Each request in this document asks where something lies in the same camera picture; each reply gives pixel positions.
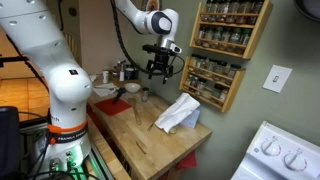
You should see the red hanging cloth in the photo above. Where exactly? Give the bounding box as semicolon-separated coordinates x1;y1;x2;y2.
175;150;198;171

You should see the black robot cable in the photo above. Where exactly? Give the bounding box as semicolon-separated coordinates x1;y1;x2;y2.
109;0;186;76

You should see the white stove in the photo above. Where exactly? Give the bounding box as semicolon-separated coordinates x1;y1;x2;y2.
230;120;320;180

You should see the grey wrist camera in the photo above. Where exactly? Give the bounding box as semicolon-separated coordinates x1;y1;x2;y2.
166;41;183;55

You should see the dark jar white label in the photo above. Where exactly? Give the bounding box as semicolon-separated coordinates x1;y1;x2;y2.
125;67;135;81

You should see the wooden spice rack large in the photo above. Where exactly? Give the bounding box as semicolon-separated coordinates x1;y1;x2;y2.
189;0;274;61

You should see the patterned decorative wall plate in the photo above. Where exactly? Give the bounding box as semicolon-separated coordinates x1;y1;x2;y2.
141;0;162;13

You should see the dark hanging pan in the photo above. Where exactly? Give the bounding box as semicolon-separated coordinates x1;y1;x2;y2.
293;0;320;23

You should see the white bowl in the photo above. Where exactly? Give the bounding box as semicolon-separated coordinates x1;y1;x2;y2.
123;82;142;94

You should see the glass spice jar dark lid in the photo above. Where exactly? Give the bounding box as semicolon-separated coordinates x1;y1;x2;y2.
196;78;207;94
227;63;242;85
197;56;208;75
205;58;216;78
196;26;206;47
211;83;225;103
218;88;229;104
239;28;253;55
212;27;223;50
189;54;200;73
238;0;252;25
229;28;242;54
185;73;194;88
220;0;231;24
228;0;240;24
205;0;214;23
250;0;264;26
213;0;223;24
191;75;200;92
214;60;228;82
220;28;232;52
203;27;214;49

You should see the wooden spice rack small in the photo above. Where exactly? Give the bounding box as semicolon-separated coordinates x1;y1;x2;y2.
178;54;247;113

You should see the wooden cooking spoon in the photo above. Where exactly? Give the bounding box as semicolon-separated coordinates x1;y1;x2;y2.
127;97;143;126

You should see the red cutting mat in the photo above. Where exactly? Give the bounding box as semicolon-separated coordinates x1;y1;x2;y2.
93;97;133;117

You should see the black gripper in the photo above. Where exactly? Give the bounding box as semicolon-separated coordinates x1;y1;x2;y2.
142;44;175;85

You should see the pale blue paper card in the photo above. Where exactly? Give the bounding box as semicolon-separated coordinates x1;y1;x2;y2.
179;108;201;130

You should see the black spatula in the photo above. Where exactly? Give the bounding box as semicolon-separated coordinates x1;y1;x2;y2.
112;87;128;105

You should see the black monitor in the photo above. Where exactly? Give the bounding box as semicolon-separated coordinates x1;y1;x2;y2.
0;105;21;178

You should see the clear drinking glass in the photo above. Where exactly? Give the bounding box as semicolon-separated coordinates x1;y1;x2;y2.
141;89;150;103

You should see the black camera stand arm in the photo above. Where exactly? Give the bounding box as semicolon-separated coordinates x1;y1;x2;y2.
0;55;30;68

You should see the white light switch plate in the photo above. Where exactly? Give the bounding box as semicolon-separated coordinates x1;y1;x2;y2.
262;64;293;94

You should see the white paper napkin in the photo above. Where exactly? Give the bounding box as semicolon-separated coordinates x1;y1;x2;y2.
92;82;119;98

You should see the white cloth towel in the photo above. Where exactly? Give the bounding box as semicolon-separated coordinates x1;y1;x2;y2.
154;92;201;134

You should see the small white bottle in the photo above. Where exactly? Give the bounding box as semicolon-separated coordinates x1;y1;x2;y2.
102;70;110;85

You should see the white stove knob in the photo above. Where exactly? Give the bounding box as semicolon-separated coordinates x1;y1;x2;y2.
283;151;308;173
260;138;282;157

